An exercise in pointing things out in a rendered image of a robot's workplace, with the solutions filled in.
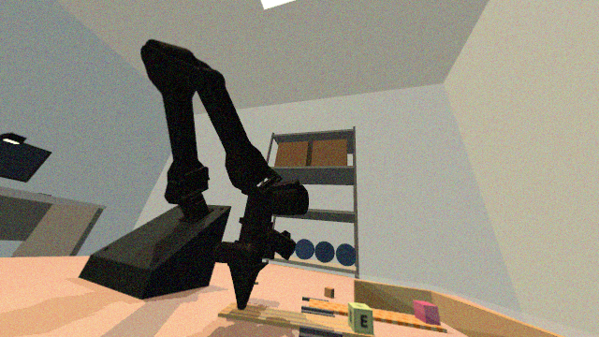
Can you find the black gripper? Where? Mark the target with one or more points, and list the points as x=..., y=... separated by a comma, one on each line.
x=244, y=257

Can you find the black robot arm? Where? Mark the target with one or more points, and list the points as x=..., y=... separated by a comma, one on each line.
x=178, y=74

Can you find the small tan cube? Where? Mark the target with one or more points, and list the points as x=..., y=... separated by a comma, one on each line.
x=329, y=292

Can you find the yellow-green labelled cube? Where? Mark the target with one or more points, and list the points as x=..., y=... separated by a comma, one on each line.
x=360, y=318

